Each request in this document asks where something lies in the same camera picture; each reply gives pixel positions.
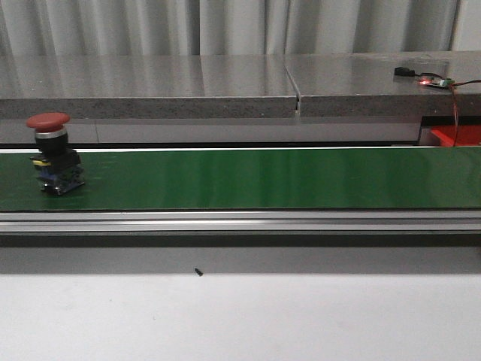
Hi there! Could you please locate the red mushroom push button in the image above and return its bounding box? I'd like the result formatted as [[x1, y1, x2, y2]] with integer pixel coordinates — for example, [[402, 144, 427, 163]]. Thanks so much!
[[26, 112, 85, 196]]

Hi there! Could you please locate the green conveyor belt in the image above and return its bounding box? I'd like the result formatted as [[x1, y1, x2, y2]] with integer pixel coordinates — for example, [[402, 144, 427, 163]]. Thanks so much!
[[1, 147, 480, 211]]

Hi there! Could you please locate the grey stone counter slab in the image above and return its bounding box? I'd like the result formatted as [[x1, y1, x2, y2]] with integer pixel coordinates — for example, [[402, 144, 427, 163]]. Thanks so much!
[[1, 51, 480, 119]]

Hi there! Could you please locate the black plug connector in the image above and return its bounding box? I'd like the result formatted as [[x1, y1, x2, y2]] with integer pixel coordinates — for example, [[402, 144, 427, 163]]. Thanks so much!
[[394, 67, 416, 77]]

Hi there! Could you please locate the red plastic tray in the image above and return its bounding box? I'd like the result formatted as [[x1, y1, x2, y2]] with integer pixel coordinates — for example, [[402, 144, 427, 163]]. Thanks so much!
[[431, 125, 480, 147]]

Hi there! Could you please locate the small green circuit board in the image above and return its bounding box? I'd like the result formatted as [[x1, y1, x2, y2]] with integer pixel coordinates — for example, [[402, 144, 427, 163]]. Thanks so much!
[[419, 77, 455, 89]]

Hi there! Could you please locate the white corrugated curtain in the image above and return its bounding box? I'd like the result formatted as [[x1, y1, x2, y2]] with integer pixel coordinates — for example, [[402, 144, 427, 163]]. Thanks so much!
[[1, 1, 480, 56]]

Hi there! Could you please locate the aluminium conveyor frame rail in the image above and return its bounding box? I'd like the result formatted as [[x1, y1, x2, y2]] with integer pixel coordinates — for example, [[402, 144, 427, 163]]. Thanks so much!
[[1, 210, 480, 235]]

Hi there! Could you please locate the red black wire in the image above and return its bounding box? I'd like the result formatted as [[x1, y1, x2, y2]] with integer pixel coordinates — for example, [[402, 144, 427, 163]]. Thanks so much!
[[448, 78, 481, 147]]

